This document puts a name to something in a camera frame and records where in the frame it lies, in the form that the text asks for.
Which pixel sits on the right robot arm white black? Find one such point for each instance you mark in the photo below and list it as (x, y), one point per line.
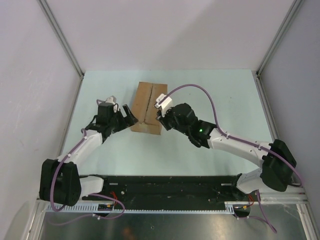
(274, 160)

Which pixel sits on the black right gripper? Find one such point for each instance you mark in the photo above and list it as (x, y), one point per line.
(164, 118)

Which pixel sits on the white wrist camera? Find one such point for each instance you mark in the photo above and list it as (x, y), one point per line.
(113, 100)
(163, 102)

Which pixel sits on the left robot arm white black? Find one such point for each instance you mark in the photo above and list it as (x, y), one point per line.
(60, 182)

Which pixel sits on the aluminium frame post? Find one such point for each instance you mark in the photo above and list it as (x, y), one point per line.
(280, 34)
(48, 13)

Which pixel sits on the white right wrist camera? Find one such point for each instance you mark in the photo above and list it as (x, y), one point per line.
(163, 102)

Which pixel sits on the aluminium front rail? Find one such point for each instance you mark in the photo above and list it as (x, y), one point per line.
(282, 197)

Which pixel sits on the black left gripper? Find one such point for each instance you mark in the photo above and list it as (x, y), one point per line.
(131, 120)

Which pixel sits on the left aluminium frame post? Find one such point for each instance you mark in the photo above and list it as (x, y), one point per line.
(48, 13)

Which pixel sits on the brown cardboard express box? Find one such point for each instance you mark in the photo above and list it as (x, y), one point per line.
(143, 107)

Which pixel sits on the right aluminium frame post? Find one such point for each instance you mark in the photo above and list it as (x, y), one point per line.
(280, 34)

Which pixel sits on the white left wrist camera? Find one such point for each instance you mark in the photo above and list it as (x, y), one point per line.
(113, 100)

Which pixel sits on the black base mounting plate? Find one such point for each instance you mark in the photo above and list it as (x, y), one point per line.
(176, 204)

